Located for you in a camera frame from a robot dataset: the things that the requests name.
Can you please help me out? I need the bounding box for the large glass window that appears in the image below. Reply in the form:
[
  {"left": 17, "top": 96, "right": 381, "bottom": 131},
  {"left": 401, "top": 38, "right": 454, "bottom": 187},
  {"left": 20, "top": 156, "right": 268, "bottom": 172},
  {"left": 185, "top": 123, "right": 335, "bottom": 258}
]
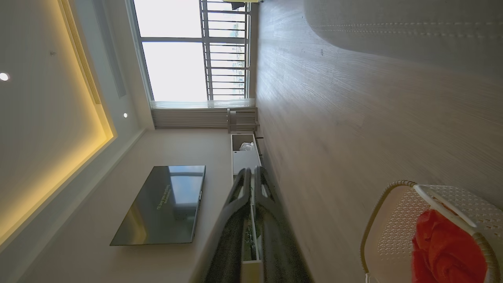
[{"left": 126, "top": 0, "right": 252, "bottom": 102}]

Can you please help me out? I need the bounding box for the pale wooden chair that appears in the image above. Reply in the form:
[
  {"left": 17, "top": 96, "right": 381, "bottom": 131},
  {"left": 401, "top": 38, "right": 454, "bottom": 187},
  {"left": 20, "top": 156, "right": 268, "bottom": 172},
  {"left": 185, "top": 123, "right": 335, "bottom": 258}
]
[{"left": 227, "top": 108, "right": 260, "bottom": 134}]

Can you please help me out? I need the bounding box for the cream plastic laundry basket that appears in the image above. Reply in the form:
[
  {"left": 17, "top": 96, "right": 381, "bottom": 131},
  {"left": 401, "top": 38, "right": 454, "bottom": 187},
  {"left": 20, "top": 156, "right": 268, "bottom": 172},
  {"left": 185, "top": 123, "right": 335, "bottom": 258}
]
[{"left": 360, "top": 180, "right": 503, "bottom": 283}]

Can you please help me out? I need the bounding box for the metal balcony railing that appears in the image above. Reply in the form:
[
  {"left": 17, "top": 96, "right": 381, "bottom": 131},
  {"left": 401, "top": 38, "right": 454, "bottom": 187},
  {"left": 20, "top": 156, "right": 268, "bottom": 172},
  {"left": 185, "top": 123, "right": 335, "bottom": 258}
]
[{"left": 201, "top": 0, "right": 251, "bottom": 99}]

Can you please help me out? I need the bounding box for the sheer white curtain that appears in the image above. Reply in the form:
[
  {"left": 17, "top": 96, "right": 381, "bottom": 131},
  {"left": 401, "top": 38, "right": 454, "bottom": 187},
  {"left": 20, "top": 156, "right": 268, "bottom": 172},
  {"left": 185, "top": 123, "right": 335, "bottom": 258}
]
[{"left": 151, "top": 99, "right": 256, "bottom": 129}]

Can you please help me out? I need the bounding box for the grey fabric sofa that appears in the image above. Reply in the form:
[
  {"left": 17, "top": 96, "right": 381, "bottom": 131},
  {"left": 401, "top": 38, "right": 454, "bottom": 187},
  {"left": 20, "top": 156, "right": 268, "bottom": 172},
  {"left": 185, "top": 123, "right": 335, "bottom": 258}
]
[{"left": 304, "top": 0, "right": 503, "bottom": 76}]

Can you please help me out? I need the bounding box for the long linear ceiling vent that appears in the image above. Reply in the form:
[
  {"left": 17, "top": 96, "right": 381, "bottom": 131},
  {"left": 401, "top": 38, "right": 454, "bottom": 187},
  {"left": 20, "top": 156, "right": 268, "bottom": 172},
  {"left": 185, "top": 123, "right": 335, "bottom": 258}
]
[{"left": 59, "top": 0, "right": 102, "bottom": 105}]

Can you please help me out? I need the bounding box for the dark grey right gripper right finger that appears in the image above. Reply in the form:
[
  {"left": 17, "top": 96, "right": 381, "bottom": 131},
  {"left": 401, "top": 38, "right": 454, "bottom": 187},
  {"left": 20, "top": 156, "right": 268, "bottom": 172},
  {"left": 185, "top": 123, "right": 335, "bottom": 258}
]
[{"left": 253, "top": 166, "right": 312, "bottom": 283}]

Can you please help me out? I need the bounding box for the wall mounted flat television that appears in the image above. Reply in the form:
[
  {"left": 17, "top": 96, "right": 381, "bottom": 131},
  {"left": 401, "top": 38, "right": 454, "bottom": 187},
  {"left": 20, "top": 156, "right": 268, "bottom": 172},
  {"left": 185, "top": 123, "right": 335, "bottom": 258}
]
[{"left": 110, "top": 165, "right": 206, "bottom": 246}]

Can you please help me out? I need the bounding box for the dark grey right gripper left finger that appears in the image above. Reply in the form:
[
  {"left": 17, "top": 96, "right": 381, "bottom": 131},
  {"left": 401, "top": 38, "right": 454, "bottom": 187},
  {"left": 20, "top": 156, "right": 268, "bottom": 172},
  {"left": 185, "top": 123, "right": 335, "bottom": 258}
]
[{"left": 204, "top": 168, "right": 252, "bottom": 283}]

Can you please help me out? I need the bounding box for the red cloth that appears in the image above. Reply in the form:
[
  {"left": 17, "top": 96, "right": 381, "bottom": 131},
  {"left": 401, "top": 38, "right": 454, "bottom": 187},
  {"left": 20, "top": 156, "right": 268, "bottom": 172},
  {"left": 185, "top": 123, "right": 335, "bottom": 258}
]
[{"left": 411, "top": 209, "right": 488, "bottom": 283}]

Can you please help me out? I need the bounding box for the long white TV cabinet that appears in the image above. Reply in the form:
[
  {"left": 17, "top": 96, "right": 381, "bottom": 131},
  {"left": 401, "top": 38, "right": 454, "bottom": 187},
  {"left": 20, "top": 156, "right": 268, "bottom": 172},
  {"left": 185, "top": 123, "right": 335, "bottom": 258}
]
[{"left": 231, "top": 134, "right": 263, "bottom": 283}]

